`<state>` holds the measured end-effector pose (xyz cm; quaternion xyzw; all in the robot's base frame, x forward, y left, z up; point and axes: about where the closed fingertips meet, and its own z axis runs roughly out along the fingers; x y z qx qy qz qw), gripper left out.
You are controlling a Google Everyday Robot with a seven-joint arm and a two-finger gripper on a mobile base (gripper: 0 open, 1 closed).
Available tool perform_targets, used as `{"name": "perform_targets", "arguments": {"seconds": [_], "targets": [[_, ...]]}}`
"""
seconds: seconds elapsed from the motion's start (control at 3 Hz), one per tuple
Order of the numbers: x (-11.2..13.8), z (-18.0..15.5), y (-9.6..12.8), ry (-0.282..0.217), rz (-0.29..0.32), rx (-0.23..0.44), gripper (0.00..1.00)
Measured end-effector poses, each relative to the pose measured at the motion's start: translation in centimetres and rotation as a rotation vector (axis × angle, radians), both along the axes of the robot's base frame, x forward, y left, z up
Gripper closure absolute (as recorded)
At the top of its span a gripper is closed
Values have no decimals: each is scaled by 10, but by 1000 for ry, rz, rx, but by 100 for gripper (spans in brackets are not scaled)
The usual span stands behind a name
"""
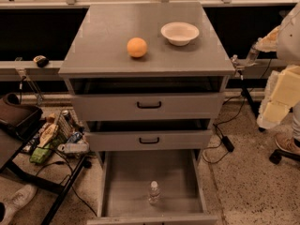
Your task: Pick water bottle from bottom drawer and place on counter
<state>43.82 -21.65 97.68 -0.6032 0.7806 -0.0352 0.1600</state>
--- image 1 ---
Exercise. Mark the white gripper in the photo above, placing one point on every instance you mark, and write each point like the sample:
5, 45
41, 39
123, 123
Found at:
290, 44

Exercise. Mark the clear plastic water bottle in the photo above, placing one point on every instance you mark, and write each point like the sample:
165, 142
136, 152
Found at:
154, 192

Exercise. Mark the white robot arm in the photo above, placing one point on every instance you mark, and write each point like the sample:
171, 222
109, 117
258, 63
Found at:
288, 48

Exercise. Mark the background water bottle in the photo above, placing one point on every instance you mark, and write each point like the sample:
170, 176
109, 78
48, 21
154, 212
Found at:
252, 55

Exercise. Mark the grey top drawer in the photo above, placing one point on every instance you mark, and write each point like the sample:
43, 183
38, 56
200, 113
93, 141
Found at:
147, 106

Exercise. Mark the grey drawer cabinet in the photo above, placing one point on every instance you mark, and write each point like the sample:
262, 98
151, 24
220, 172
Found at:
98, 62

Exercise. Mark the grey middle drawer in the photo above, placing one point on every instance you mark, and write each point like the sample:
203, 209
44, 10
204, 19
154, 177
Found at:
148, 140

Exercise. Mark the grey open bottom drawer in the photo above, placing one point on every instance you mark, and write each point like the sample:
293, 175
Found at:
126, 178

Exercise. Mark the lying plastic bottle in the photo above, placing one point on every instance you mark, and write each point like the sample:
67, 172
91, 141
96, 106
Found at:
73, 148

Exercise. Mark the black tripod stand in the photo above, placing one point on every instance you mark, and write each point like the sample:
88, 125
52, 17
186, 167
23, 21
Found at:
240, 66

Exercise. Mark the tan shoe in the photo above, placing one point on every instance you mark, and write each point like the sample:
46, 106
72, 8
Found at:
287, 144

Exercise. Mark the white paper bowl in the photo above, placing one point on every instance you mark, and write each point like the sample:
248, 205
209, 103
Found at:
179, 33

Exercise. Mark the orange fruit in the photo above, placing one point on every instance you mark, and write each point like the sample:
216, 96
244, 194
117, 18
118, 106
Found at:
137, 47

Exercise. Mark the soda can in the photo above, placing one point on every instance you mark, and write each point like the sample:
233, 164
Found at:
66, 114

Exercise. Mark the black tape measure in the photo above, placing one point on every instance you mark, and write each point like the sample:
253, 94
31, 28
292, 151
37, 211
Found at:
41, 61

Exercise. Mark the green snack bag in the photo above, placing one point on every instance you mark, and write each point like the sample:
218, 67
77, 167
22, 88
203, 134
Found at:
41, 154

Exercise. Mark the brown bag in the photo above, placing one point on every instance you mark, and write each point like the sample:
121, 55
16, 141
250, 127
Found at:
16, 119

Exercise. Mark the white sneaker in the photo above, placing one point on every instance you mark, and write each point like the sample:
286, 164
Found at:
16, 202

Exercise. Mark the black frame side table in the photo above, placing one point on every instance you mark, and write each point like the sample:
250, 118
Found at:
10, 148

